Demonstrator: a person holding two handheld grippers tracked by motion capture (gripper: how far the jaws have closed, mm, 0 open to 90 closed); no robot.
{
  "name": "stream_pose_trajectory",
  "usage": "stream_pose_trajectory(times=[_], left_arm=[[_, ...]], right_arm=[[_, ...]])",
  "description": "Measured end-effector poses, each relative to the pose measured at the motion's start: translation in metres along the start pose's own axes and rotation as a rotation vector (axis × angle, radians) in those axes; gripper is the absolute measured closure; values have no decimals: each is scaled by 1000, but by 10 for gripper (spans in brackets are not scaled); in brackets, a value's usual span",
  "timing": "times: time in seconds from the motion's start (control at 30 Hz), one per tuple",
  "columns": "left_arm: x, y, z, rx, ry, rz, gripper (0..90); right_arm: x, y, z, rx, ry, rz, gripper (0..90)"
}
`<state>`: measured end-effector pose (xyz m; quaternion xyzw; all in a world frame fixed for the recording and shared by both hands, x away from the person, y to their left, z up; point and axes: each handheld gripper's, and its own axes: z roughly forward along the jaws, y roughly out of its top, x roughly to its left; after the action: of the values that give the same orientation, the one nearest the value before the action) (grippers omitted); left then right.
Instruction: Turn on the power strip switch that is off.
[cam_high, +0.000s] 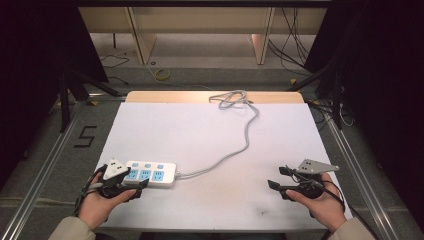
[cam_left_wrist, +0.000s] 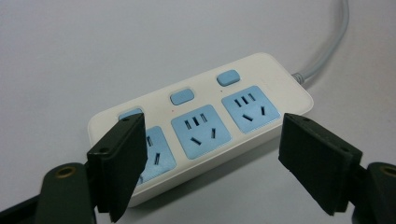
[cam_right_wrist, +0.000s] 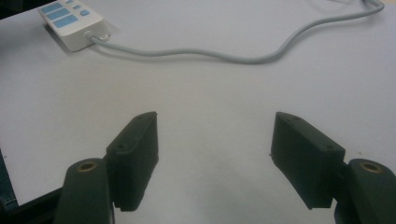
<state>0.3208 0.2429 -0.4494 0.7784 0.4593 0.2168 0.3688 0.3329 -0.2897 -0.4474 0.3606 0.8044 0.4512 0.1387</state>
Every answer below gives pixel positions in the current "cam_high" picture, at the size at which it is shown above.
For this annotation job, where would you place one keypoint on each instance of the white power strip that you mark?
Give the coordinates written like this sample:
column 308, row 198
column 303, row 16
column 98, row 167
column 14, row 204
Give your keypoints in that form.
column 151, row 173

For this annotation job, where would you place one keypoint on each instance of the wooden table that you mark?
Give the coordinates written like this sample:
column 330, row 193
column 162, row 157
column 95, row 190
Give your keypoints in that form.
column 186, row 96

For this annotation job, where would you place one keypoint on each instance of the beige wooden desk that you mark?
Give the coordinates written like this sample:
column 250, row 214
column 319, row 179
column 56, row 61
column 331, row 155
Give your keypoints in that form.
column 200, row 30

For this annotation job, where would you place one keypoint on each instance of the person's right hand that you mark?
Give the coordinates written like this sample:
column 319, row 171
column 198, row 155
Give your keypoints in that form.
column 320, row 206

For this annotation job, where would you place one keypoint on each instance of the aluminium frame rail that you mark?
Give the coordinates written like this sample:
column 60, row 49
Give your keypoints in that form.
column 363, row 180
column 40, row 173

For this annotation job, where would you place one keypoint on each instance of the white table mat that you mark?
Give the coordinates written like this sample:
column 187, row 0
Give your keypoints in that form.
column 213, row 160

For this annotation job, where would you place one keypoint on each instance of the black tripod stand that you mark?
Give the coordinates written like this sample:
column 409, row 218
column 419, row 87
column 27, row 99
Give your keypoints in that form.
column 76, row 90

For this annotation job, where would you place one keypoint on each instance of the person's left hand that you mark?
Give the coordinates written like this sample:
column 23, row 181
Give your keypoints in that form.
column 96, row 206

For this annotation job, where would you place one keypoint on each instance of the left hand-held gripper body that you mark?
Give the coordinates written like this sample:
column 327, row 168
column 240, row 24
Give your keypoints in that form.
column 112, row 175

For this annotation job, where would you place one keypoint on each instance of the black metal stand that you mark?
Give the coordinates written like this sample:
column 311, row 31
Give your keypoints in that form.
column 328, row 90

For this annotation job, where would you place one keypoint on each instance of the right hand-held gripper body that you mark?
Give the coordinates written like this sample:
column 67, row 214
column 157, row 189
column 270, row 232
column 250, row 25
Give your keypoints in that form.
column 308, row 178

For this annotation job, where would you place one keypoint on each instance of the yellow tape roll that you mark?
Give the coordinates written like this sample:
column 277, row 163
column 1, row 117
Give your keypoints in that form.
column 162, row 74

